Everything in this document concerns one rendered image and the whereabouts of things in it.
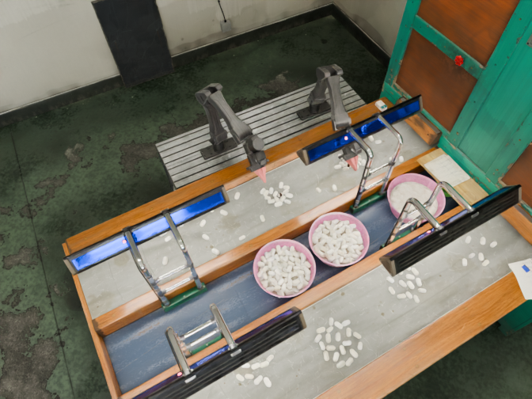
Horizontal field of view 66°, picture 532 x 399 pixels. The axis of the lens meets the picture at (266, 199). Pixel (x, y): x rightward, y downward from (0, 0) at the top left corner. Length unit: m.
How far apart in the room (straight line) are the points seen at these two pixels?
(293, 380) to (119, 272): 0.86
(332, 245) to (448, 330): 0.56
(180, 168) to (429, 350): 1.44
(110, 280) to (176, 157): 0.75
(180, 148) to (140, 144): 1.03
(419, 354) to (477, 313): 0.30
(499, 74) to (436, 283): 0.88
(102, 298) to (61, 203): 1.42
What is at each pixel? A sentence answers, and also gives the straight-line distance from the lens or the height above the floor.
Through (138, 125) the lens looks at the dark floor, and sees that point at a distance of 3.46.
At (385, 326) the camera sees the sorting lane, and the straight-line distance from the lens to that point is 1.78.
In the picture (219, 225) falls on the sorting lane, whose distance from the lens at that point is 1.92.
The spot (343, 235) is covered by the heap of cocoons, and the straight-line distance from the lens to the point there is 1.90.
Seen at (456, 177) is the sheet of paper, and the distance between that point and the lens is 2.18.
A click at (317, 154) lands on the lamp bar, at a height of 1.07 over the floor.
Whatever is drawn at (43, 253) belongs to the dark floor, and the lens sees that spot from 3.05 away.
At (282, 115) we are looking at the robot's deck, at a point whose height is 0.67.
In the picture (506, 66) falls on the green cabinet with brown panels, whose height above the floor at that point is 1.33.
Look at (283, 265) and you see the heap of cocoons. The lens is 1.81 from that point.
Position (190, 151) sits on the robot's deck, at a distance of 2.29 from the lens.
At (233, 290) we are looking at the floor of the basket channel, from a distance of 1.85.
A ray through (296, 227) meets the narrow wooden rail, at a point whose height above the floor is 0.76.
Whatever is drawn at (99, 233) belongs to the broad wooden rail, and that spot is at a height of 0.77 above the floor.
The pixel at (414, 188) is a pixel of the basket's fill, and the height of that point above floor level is 0.73.
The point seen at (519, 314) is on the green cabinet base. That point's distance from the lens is 2.59.
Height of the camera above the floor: 2.40
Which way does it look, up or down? 57 degrees down
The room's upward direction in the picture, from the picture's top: 2 degrees counter-clockwise
